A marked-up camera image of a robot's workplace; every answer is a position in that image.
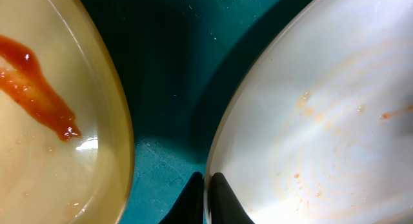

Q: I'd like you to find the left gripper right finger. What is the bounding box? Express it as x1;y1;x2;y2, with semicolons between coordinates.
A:
210;172;254;224

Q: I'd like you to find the white plate with small stains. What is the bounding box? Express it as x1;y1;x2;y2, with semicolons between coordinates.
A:
204;0;412;223

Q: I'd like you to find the yellow-green plate with ketchup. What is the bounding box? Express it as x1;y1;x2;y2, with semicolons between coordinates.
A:
1;0;134;223

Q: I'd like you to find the turquoise plastic tray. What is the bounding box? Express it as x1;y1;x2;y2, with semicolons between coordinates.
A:
80;0;312;223

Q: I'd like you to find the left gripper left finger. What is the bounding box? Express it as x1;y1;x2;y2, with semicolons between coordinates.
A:
159;172;204;224

